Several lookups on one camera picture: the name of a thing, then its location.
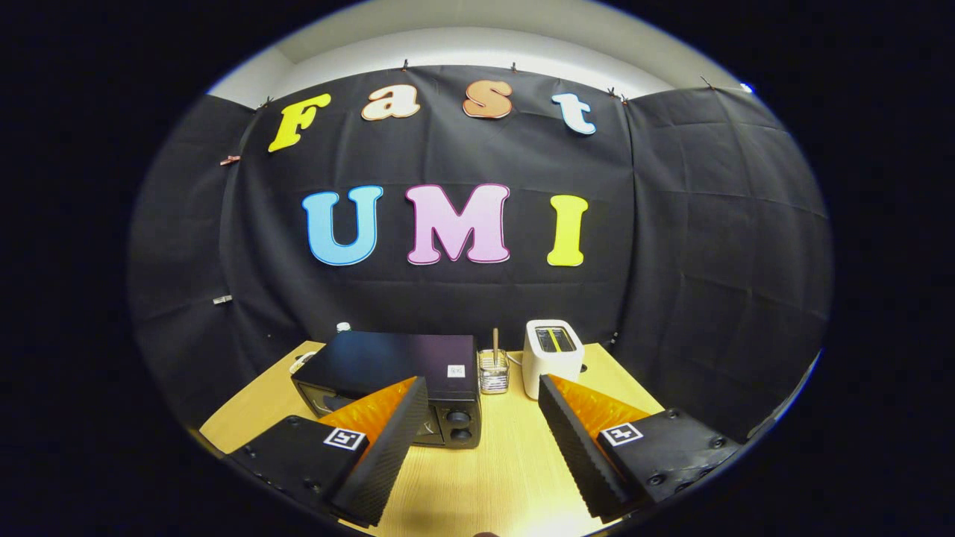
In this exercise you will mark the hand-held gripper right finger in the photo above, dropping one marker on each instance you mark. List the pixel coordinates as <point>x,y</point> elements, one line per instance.
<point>574,447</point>

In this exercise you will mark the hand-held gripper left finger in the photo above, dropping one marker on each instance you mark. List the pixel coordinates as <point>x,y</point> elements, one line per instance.
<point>388,447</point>

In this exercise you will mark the black toaster oven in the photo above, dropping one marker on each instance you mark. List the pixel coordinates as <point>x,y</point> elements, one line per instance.
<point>388,358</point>

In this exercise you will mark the white toaster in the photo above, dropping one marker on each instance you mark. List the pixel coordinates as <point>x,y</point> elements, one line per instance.
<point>552,373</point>

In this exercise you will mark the white power strip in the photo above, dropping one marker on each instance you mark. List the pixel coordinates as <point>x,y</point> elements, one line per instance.
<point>301,363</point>

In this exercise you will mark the wooden stick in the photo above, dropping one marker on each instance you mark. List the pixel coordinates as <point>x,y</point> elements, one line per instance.
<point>495,343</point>

